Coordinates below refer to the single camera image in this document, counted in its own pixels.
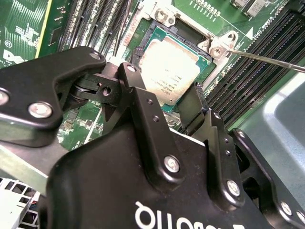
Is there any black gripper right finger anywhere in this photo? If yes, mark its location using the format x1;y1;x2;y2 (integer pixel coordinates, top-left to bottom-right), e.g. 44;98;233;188
178;83;305;229

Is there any silver green CPU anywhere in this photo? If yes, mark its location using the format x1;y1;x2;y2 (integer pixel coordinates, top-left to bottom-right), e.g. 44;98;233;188
140;25;212;113

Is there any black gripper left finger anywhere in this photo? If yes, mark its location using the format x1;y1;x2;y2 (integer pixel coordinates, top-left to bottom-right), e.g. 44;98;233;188
0;46;187;187

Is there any metal CPU socket cover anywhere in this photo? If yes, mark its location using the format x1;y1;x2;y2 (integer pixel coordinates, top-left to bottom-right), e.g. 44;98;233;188
163;112;183;129

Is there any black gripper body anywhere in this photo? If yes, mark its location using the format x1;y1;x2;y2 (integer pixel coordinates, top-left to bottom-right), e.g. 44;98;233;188
38;123;275;229

